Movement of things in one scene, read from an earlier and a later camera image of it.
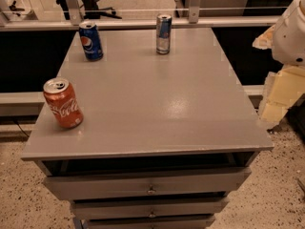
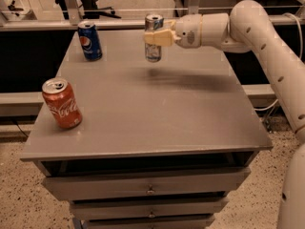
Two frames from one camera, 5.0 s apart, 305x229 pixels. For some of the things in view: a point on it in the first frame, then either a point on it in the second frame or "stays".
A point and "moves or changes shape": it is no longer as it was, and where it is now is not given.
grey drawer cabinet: [165, 138] stays
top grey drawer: [132, 184] stays
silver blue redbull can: [164, 24] moves or changes shape
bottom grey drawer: [193, 221] stays
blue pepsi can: [91, 41] stays
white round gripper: [290, 38] to [188, 30]
